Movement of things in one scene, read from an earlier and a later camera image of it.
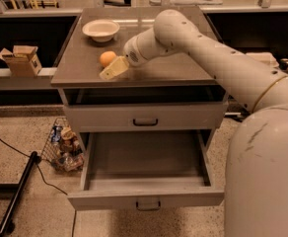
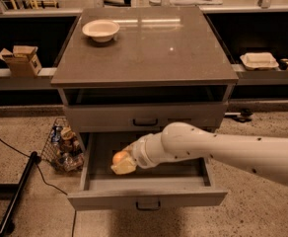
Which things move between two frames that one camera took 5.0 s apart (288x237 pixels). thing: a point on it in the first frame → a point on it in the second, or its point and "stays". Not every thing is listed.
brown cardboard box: (23, 61) stays
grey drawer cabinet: (178, 91) stays
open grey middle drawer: (145, 170) stays
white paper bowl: (101, 30) stays
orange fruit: (107, 56) → (119, 155)
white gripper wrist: (131, 54) → (139, 153)
